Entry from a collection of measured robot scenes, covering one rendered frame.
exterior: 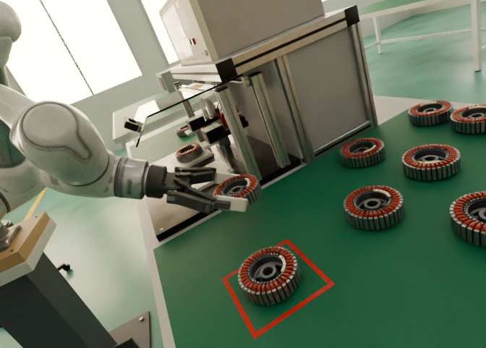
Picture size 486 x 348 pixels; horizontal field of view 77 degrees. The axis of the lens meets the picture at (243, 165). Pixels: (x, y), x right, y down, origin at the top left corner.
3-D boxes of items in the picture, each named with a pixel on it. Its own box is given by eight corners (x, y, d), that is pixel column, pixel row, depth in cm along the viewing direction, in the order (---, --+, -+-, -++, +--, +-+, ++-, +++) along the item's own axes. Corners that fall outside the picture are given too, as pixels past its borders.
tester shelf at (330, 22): (222, 82, 76) (215, 64, 74) (173, 78, 137) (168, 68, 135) (359, 21, 86) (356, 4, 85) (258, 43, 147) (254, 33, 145)
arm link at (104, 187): (119, 205, 71) (106, 191, 59) (47, 197, 69) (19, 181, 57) (129, 162, 75) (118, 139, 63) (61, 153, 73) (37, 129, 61)
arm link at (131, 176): (114, 205, 66) (142, 208, 67) (115, 166, 62) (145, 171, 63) (126, 185, 74) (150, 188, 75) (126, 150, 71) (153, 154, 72)
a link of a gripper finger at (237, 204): (215, 194, 66) (215, 196, 65) (247, 198, 67) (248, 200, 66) (213, 206, 67) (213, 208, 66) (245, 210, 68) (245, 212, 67)
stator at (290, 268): (243, 313, 53) (236, 299, 52) (244, 267, 63) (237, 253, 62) (307, 298, 51) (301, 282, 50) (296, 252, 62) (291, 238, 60)
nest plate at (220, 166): (193, 194, 97) (192, 191, 96) (184, 179, 110) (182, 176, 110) (235, 172, 100) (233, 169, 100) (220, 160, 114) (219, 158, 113)
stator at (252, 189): (218, 219, 68) (212, 205, 67) (218, 194, 78) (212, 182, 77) (265, 202, 68) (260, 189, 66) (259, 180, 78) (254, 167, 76)
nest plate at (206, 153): (178, 172, 118) (177, 169, 118) (172, 162, 132) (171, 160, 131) (213, 155, 122) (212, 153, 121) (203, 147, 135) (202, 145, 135)
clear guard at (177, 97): (136, 147, 75) (124, 126, 73) (130, 132, 97) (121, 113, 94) (249, 95, 83) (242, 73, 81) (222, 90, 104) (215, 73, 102)
